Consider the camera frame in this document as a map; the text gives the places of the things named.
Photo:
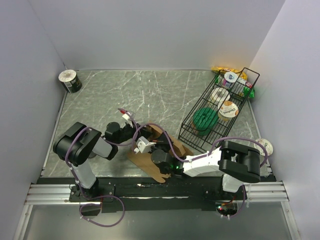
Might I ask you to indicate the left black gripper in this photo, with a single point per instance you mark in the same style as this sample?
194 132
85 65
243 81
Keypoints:
139 133

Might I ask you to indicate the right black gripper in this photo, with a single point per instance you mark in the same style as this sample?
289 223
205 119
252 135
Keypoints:
168 144

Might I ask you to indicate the brown cardboard box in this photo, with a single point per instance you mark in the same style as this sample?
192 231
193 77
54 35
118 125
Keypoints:
152 131

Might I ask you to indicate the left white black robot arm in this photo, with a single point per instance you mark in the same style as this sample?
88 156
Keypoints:
79 142

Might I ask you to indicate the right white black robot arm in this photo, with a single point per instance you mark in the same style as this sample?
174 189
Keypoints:
239 164

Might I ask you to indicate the tin can brown label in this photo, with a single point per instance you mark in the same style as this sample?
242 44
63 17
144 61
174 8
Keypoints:
92 155

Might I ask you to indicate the green black chips can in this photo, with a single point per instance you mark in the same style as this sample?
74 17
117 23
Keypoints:
70 81

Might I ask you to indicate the Chobani yogurt cup in basket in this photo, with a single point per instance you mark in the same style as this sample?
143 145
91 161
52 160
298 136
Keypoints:
227 111

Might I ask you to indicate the blue white yogurt cup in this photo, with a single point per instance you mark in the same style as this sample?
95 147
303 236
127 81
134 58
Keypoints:
229 79

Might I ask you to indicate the white yogurt cup on table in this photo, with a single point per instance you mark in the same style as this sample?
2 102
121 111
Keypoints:
266 144

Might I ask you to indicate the green snack bag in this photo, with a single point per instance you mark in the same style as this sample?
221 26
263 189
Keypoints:
249 92

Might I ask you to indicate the red white package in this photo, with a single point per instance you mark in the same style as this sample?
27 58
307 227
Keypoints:
247 85

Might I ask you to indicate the yellow snack bag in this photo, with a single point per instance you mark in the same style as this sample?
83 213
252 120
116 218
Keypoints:
226 69

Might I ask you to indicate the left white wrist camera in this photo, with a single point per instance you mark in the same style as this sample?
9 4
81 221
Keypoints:
128 117

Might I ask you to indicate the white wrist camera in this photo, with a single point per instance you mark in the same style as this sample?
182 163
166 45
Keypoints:
143 145
128 117

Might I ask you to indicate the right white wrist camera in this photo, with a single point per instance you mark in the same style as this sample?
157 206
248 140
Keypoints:
143 145

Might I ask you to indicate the black wire basket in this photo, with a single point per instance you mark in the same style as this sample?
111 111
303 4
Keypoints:
241 126

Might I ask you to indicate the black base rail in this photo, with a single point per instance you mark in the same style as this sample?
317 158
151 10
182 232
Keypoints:
145 194

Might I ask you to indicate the aluminium frame rail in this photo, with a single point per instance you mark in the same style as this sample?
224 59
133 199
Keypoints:
60 194

